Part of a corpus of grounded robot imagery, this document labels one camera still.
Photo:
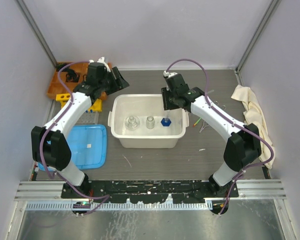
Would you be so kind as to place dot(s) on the green rainbow spoon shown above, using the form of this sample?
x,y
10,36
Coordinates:
x,y
196,122

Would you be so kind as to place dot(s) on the clear plastic tube rack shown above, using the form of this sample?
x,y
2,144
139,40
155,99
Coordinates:
x,y
88,118

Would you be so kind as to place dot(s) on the yellow test tube rack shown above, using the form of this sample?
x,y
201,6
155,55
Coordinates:
x,y
62,98

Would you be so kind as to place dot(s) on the blue hexagonal cap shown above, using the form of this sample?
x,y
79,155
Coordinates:
x,y
166,121

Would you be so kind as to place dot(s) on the aluminium rail frame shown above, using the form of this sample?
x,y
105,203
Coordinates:
x,y
57,195

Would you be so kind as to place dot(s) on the blue plastic tray lid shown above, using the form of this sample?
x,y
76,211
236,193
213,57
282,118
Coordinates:
x,y
85,146

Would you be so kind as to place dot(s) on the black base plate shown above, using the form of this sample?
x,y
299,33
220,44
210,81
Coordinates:
x,y
154,191

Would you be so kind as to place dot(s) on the rolled tie orange pattern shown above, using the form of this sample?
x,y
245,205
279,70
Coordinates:
x,y
71,76

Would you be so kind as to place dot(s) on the wooden compartment tray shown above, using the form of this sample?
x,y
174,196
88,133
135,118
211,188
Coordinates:
x,y
55,87

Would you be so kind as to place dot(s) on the small clear glass bottle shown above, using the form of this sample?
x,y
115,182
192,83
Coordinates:
x,y
150,122

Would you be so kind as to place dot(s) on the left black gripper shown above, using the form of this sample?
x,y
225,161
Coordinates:
x,y
115,88

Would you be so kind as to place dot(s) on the white plastic bin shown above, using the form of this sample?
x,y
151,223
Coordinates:
x,y
142,106

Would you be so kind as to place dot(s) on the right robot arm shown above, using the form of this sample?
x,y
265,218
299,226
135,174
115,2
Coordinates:
x,y
243,143

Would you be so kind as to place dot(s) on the metal crucible tongs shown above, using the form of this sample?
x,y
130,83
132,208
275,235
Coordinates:
x,y
204,125

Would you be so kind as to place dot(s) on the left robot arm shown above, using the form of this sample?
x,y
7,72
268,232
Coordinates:
x,y
63,122

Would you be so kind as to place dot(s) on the cream cloth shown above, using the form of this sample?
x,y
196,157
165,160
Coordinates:
x,y
253,114

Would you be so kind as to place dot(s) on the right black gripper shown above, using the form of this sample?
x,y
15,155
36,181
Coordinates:
x,y
167,106

